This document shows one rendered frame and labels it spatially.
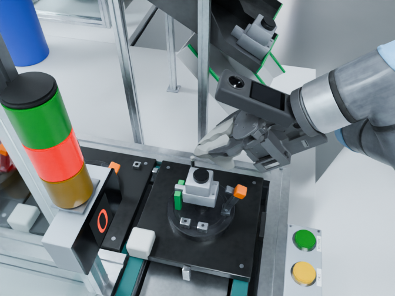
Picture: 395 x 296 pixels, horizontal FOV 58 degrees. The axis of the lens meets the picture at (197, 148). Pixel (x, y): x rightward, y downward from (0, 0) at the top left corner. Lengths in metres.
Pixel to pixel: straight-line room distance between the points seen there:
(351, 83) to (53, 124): 0.34
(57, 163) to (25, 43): 1.06
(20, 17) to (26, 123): 1.05
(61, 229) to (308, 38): 3.07
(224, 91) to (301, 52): 2.68
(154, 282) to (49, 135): 0.46
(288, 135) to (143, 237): 0.34
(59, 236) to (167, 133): 0.68
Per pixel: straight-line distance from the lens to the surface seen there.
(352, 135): 0.60
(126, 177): 0.83
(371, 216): 0.98
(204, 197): 0.68
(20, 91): 0.35
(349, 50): 3.31
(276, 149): 0.53
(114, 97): 1.22
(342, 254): 0.90
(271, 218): 0.78
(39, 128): 0.35
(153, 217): 0.76
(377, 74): 0.46
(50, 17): 1.73
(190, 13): 0.72
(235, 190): 0.67
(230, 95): 0.48
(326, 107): 0.48
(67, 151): 0.38
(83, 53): 1.47
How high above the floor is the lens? 1.61
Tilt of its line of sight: 47 degrees down
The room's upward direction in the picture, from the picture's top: straight up
